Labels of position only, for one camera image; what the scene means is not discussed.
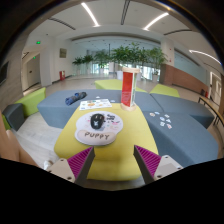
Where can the dark grey small ottoman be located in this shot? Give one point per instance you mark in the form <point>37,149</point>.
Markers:
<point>13,115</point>

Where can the small sticker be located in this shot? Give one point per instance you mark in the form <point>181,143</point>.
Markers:
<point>162,123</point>
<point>166,116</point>
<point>162,118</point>
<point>168,120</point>
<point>152,114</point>
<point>169,126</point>
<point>157,112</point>

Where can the black computer mouse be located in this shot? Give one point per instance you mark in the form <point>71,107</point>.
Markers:
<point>97,120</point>

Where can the red fire extinguisher box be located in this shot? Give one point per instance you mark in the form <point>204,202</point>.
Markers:
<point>62,75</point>

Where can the yellow-green upholstered ottoman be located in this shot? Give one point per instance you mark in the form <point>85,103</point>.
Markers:
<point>133,133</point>

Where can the framed wall plaque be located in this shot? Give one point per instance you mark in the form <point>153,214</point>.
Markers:
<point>63,52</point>

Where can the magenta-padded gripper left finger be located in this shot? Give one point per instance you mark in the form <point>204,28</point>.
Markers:
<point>63,167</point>

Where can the row of potted plants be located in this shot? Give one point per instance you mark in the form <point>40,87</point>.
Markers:
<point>126,55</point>

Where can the dark wall screen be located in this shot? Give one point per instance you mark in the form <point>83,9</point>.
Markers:
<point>3,73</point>

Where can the ceiling strip lights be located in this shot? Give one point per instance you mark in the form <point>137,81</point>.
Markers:
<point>90,15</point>

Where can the green exit sign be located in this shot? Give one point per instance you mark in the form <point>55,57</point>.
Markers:
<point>38,42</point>

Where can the white sticker sheet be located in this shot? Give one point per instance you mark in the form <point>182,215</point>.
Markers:
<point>95,104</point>

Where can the green upholstered ottoman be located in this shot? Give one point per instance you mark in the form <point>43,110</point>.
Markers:
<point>31,101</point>
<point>165,90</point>
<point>106,84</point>

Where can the wooden frame chair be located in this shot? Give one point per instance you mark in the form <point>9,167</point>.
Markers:
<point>213,110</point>

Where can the pale door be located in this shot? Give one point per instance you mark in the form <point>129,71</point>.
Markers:
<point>33,70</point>

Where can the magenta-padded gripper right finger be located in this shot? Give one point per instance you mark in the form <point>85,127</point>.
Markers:
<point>165,166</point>

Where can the person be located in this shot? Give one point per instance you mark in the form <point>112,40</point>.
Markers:
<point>10,146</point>

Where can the long grey upholstered bench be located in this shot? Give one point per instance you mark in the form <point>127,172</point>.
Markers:
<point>53,110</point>

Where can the folded blue umbrella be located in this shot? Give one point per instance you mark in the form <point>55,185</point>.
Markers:
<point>75,98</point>

